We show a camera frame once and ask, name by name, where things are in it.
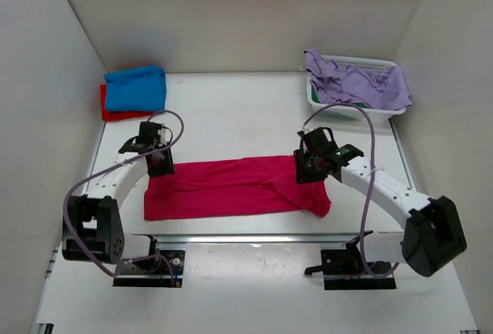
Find folded red t shirt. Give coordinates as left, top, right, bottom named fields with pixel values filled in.
left=100, top=84, right=153, bottom=122

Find magenta t shirt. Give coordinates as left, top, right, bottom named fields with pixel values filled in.
left=143, top=155, right=331, bottom=221

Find green t shirt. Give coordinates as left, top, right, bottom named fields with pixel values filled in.
left=311, top=88, right=369, bottom=109

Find white plastic laundry basket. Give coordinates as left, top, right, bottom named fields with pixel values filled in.
left=306, top=54, right=406, bottom=122

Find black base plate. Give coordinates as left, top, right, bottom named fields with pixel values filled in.
left=112, top=245, right=186, bottom=289
left=304, top=236, right=397, bottom=291

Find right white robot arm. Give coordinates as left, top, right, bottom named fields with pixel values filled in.
left=293, top=127, right=467, bottom=277

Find folded blue t shirt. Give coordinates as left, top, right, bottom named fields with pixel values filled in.
left=104, top=65, right=166, bottom=112

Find lavender t shirt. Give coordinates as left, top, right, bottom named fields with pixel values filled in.
left=304, top=48, right=411, bottom=111

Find aluminium rail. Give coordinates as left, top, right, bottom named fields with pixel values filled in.
left=156, top=233, right=357, bottom=244

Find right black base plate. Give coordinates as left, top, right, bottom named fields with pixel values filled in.
left=304, top=236, right=397, bottom=291

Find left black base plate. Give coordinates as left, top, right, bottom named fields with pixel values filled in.
left=112, top=245, right=186, bottom=289

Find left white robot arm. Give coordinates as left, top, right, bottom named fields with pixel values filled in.
left=67, top=122, right=175, bottom=271

